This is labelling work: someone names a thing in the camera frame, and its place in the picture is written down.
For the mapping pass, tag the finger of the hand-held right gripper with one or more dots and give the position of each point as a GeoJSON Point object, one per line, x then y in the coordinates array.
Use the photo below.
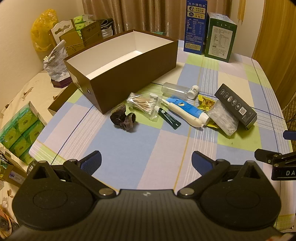
{"type": "Point", "coordinates": [290, 135]}
{"type": "Point", "coordinates": [264, 156]}

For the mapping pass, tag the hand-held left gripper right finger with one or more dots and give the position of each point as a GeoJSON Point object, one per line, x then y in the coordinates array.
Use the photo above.
{"type": "Point", "coordinates": [200, 160]}

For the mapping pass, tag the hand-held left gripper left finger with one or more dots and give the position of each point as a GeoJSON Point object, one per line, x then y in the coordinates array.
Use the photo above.
{"type": "Point", "coordinates": [93, 161]}

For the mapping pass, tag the clear bag of floss picks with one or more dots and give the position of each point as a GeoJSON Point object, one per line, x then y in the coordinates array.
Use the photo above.
{"type": "Point", "coordinates": [223, 118]}

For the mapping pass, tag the white toothbrush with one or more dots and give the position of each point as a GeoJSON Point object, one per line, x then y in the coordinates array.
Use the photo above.
{"type": "Point", "coordinates": [182, 114]}

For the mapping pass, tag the brown hair scrunchie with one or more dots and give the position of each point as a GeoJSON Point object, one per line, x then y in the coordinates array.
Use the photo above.
{"type": "Point", "coordinates": [124, 120]}

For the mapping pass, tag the dark green tube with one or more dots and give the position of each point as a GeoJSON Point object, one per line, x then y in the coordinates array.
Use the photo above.
{"type": "Point", "coordinates": [170, 119]}

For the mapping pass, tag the blue toothpaste tube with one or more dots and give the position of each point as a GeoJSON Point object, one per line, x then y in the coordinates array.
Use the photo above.
{"type": "Point", "coordinates": [189, 109]}

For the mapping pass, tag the yellow snack packet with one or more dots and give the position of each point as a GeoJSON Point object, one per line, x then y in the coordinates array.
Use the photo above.
{"type": "Point", "coordinates": [207, 102]}

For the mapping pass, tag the black product box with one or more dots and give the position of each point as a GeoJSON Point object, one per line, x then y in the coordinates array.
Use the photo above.
{"type": "Point", "coordinates": [235, 104]}

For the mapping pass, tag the white pill bottle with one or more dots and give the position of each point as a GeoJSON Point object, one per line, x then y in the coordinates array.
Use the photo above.
{"type": "Point", "coordinates": [193, 92]}

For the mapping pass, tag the bag of cotton swabs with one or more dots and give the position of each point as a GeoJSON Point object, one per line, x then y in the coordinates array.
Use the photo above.
{"type": "Point", "coordinates": [143, 104]}

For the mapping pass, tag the clear plastic container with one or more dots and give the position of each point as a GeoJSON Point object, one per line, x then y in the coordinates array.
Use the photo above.
{"type": "Point", "coordinates": [173, 89]}

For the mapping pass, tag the brown cardboard box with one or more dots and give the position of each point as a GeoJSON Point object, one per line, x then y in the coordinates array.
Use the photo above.
{"type": "Point", "coordinates": [134, 76]}

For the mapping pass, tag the quilted chair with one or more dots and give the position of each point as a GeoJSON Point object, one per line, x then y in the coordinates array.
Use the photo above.
{"type": "Point", "coordinates": [290, 113]}

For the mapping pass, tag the plaid tablecloth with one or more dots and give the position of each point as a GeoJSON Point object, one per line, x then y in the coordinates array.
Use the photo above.
{"type": "Point", "coordinates": [148, 150]}

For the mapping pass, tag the brown box lid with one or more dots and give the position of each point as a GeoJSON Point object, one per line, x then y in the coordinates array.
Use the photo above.
{"type": "Point", "coordinates": [61, 103]}

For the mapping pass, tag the bundle of green tissue packs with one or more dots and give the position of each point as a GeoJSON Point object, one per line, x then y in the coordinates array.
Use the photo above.
{"type": "Point", "coordinates": [20, 132]}

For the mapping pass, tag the printed cardboard box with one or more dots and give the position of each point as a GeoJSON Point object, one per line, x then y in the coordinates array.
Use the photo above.
{"type": "Point", "coordinates": [11, 175]}

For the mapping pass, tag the maroon box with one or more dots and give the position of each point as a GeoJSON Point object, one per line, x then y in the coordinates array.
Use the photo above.
{"type": "Point", "coordinates": [61, 82]}

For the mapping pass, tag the beige floral sheet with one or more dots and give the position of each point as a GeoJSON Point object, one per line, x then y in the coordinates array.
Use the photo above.
{"type": "Point", "coordinates": [27, 90]}

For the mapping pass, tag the yellow curtain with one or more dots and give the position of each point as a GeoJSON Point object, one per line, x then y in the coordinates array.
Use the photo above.
{"type": "Point", "coordinates": [275, 30]}

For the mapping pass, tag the white crumpled plastic bag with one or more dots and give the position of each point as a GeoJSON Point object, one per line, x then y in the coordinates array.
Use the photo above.
{"type": "Point", "coordinates": [55, 60]}

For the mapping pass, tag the green carton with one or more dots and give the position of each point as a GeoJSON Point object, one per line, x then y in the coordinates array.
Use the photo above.
{"type": "Point", "coordinates": [219, 39]}

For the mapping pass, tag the blue carton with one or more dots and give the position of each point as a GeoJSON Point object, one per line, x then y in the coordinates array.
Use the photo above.
{"type": "Point", "coordinates": [195, 27]}

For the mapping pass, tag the black striped bag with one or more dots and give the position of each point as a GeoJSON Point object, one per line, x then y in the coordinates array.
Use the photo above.
{"type": "Point", "coordinates": [106, 26]}

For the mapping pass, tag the yellow plastic bag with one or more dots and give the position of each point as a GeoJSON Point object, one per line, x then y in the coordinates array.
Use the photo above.
{"type": "Point", "coordinates": [41, 30]}

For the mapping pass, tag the brown curtain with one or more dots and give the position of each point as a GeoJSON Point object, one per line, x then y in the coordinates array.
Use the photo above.
{"type": "Point", "coordinates": [138, 14]}

